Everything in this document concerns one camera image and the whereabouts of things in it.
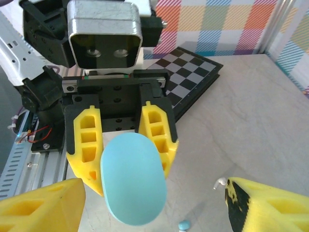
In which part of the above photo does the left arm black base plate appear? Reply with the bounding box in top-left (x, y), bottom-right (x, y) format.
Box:
top-left (14, 113), bottom-right (67, 153)

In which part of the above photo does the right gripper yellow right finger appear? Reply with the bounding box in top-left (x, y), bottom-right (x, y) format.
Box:
top-left (224, 177), bottom-right (309, 232)

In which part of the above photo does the blue wireless earbud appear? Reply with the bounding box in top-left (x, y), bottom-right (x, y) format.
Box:
top-left (178, 219), bottom-right (191, 232)

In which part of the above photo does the blue earbud charging case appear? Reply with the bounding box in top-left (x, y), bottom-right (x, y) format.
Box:
top-left (100, 132), bottom-right (168, 226)

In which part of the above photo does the black grey folding chessboard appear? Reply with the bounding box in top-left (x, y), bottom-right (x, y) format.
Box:
top-left (147, 46), bottom-right (224, 121)

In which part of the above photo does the white wireless earbud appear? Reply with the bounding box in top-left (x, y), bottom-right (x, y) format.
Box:
top-left (212, 177), bottom-right (227, 190)

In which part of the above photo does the wide aluminium mounting rail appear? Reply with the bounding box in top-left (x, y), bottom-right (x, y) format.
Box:
top-left (0, 106), bottom-right (80, 201)

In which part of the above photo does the aluminium corner post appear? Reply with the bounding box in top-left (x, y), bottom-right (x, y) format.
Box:
top-left (257, 0), bottom-right (299, 56)

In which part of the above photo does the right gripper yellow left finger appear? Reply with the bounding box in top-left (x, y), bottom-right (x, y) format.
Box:
top-left (0, 178), bottom-right (86, 232)

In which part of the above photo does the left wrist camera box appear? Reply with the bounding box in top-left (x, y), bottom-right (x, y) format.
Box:
top-left (66, 0), bottom-right (143, 71)

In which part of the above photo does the small controller circuit board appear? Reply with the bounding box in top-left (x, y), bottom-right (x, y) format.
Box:
top-left (14, 131), bottom-right (36, 145)

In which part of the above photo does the grey slotted cable duct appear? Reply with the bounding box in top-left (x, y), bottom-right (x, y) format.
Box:
top-left (0, 142), bottom-right (33, 191)

